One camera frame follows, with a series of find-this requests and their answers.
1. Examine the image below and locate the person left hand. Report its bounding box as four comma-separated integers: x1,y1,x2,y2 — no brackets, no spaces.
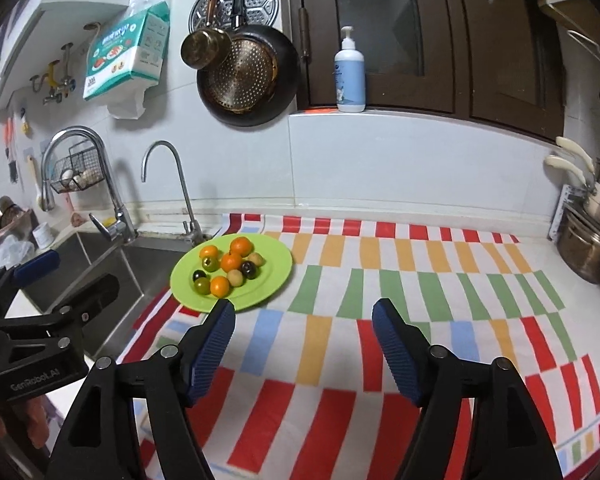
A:
0,396,50,450

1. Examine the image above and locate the small brass ladle pot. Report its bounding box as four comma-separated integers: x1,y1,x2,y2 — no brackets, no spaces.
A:
181,0,232,70

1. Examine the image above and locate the large chrome sink faucet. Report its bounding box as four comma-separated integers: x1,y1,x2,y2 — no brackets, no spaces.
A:
38,126,137,243

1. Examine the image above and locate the black hanging frying pan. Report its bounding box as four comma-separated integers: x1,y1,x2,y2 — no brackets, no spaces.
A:
207,25,300,127

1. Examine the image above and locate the steel pot on rack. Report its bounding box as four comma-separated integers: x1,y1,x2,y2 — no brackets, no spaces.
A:
557,211,600,284

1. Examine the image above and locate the metal dish rack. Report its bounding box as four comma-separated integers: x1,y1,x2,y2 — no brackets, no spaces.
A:
547,184,600,247

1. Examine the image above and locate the white blue soap bottle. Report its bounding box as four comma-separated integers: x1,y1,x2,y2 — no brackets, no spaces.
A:
334,25,366,113

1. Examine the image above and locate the green plum fruit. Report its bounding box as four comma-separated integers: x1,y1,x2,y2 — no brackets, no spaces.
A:
194,278,210,296
201,256,220,273

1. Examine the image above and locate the brass perforated strainer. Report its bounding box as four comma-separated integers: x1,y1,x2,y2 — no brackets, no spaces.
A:
197,37,276,115

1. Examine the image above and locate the cream handled knife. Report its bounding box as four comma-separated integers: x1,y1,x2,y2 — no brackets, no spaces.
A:
555,136,595,174
544,155,588,188

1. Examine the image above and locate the dark wooden window frame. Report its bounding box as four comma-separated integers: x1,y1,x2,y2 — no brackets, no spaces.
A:
289,0,565,141

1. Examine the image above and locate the brown kiwi fruit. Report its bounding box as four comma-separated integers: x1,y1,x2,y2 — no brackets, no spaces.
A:
226,269,245,288
247,252,265,266

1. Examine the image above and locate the round steel steamer plate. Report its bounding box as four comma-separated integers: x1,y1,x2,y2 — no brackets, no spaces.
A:
188,0,279,32

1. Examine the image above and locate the lime green plate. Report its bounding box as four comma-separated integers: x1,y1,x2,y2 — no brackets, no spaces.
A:
170,234,292,313

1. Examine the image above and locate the cream handled knife upper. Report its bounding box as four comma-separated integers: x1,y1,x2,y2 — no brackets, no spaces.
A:
555,136,595,174

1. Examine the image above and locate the stainless steel sink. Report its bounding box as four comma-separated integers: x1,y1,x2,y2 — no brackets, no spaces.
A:
23,232,192,360

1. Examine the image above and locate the teal tissue box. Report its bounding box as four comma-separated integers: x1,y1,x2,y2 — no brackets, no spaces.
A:
83,0,170,104

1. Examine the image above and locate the wire sink basket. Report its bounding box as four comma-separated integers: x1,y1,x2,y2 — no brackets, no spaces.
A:
50,141,105,194

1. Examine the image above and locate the curved chrome tap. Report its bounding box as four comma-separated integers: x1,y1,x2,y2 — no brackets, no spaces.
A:
139,140,207,247

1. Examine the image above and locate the colourful checked tablecloth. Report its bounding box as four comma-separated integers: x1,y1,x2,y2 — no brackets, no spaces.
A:
120,214,600,479

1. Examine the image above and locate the small orange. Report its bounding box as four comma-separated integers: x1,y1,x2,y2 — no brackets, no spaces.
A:
199,245,220,259

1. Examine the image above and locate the cream handled knife lower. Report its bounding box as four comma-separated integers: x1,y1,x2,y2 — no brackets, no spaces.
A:
544,155,588,188

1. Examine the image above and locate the large orange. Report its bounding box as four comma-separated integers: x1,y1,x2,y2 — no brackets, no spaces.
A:
230,236,253,258

